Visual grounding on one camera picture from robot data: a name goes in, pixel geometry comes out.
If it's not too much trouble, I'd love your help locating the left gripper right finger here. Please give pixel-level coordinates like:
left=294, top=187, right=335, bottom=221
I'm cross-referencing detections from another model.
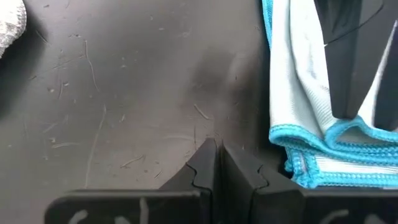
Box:
left=219, top=141, right=398, bottom=224

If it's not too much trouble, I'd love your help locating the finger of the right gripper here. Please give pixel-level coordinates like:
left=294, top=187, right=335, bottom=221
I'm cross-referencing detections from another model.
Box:
left=313, top=0, right=398, bottom=121
left=373, top=26, right=398, bottom=131

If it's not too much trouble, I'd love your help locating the white grey microfiber towel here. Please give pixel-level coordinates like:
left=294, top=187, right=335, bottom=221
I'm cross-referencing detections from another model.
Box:
left=0, top=0, right=28, bottom=58

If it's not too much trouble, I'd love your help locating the pale blue teal-edged towel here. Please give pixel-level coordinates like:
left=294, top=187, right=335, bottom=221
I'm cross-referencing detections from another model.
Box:
left=261, top=0, right=398, bottom=190

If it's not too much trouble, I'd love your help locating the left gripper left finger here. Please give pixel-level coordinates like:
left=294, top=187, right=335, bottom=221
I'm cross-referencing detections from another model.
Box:
left=44, top=138, right=220, bottom=224

